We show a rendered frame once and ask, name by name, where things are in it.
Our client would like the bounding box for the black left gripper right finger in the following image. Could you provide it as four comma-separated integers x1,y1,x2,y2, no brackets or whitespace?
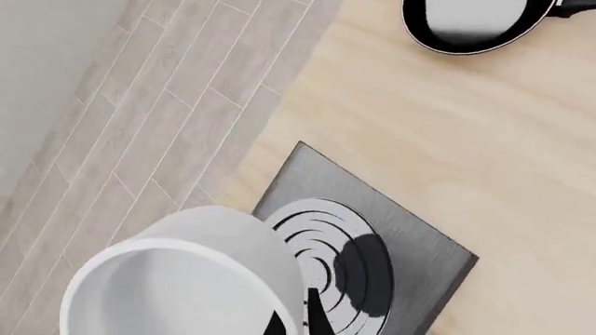
307,288,334,335

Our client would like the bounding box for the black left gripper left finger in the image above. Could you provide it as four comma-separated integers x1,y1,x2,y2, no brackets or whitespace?
262,307,286,335

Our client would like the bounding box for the flat black stove plate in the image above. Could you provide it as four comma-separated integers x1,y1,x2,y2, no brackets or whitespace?
251,140,480,335

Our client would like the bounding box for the black frying pan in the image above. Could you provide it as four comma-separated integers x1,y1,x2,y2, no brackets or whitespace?
400,0,596,56

